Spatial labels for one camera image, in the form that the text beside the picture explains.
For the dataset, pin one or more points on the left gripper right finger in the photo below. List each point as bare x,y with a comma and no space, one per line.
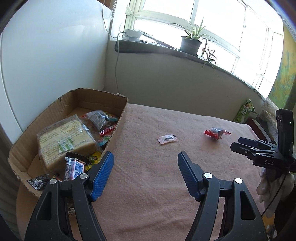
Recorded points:
241,219

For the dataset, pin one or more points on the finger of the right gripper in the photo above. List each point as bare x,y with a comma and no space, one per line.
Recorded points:
249,149
266,146

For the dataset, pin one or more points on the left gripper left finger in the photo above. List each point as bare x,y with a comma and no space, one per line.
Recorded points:
50,219

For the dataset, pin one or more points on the black patterned candy wrapper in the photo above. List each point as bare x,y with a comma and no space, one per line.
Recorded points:
39,182

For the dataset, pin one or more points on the snickers chocolate bar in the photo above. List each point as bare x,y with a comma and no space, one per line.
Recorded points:
75,164

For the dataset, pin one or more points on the small yellow sachet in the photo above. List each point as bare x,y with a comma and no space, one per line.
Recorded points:
93,159

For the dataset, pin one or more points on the clear pack of crackers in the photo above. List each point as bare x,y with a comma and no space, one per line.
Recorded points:
67,135

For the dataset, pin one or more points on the red clear bag dark snack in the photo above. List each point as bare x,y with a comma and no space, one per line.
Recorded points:
104,122

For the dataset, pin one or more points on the round blue jelly cup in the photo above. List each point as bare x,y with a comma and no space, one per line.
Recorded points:
103,141

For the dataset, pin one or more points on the green snack bag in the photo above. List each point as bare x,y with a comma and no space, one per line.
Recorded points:
244,112

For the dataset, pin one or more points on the small red wrapped candy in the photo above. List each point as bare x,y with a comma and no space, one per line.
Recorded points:
216,133

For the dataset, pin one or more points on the white lace cloth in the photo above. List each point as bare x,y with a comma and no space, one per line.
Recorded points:
269,108

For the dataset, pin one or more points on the small pink white sachet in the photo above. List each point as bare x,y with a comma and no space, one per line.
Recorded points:
167,139

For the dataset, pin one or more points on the pink table cloth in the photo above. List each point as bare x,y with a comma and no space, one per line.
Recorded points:
145,197

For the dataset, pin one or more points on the brown cardboard box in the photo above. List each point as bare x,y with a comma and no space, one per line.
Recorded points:
24,154

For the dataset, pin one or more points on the small trailing plant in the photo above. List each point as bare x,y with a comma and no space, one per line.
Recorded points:
208,55

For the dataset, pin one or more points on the potted green plant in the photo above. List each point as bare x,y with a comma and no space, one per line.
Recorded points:
191,41

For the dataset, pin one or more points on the white power adapter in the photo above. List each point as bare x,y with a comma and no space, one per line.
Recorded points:
131,35

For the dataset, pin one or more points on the white refrigerator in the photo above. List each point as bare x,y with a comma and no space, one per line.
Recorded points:
47,49

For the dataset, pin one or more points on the yellow green wall picture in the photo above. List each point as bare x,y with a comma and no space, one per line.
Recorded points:
282,93

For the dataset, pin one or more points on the white window frame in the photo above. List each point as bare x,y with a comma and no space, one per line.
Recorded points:
244,38

